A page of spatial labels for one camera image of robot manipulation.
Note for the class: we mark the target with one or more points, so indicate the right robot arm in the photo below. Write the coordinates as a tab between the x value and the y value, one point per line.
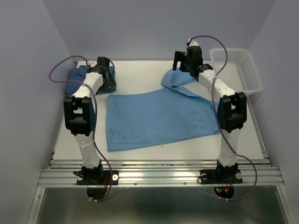
231	114

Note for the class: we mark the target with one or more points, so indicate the white plastic mesh basket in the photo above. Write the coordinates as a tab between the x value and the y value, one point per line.
240	72

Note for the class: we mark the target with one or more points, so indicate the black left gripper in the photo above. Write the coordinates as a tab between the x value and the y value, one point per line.
110	83

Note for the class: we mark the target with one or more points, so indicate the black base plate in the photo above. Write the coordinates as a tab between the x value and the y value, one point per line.
106	179
211	176

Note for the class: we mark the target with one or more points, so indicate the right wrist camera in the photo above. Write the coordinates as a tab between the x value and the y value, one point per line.
190	42

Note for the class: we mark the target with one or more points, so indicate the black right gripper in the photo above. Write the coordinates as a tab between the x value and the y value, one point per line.
180	56

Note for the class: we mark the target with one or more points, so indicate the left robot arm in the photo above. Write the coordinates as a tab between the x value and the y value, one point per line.
81	119

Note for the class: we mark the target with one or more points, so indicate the aluminium mounting rail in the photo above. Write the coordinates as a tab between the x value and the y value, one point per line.
158	173

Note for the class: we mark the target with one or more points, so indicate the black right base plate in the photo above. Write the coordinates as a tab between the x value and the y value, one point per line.
211	176

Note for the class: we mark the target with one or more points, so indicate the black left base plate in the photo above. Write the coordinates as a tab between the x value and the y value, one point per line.
106	179

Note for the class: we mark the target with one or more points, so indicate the light blue long sleeve shirt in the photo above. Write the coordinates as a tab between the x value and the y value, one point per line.
170	114

